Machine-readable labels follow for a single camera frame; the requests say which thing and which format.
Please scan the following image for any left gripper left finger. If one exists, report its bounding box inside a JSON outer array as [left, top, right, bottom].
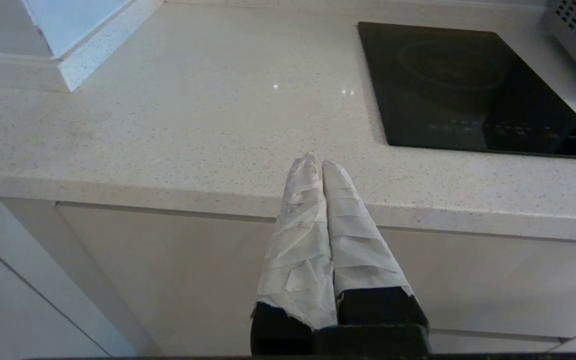
[[249, 151, 339, 357]]

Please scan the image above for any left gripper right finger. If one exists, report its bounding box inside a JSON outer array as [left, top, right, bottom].
[[322, 160, 430, 331]]

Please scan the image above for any white cabinet panel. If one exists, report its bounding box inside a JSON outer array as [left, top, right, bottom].
[[0, 197, 161, 360], [57, 202, 576, 357]]

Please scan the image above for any black induction cooktop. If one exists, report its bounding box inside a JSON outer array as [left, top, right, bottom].
[[357, 21, 576, 161]]

